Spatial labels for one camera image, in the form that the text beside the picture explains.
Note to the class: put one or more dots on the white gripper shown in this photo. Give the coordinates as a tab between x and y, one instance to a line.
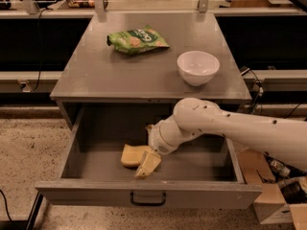
155	141

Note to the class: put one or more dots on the yellow sponge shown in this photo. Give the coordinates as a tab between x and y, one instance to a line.
132	155

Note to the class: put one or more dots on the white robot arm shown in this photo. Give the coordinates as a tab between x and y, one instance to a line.
284	139

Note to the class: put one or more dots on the grey open top drawer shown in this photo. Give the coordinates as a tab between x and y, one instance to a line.
203	173

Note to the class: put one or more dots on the white bowl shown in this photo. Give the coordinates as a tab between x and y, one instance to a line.
197	67

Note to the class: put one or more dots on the green chip bag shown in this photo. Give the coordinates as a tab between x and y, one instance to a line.
136	41

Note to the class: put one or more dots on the can in box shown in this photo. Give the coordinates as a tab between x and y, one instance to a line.
279	168

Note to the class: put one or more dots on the cardboard box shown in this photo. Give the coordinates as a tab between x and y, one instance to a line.
271	207

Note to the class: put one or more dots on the black drawer handle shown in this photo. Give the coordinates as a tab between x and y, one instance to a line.
147	200

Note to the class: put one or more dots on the black cable floor left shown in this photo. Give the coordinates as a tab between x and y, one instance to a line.
6	205

